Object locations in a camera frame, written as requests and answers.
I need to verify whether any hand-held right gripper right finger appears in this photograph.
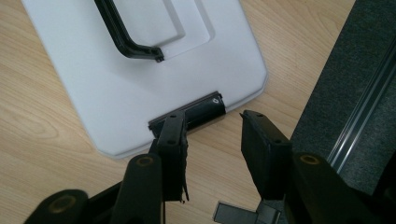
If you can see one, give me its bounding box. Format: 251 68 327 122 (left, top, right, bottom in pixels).
239 109 294 201

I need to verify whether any white plastic lid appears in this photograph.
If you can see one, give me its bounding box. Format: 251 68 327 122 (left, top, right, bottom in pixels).
21 0 269 160

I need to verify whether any aluminium rail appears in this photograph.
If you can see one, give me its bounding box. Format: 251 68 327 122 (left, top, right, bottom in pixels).
326 43 396 174

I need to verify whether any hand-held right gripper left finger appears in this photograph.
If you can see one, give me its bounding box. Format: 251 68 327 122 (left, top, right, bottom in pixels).
155 110 191 203

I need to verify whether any black case latch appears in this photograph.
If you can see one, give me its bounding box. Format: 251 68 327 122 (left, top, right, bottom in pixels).
148 91 227 139

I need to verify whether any black case handle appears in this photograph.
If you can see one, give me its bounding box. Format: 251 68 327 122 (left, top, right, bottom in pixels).
93 0 165 63

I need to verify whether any small grey metal bracket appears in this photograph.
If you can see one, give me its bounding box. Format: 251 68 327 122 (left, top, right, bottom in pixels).
212 200 282 224

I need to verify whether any dark grey felt partition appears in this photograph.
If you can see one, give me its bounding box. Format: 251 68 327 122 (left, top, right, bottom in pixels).
290 0 396 196

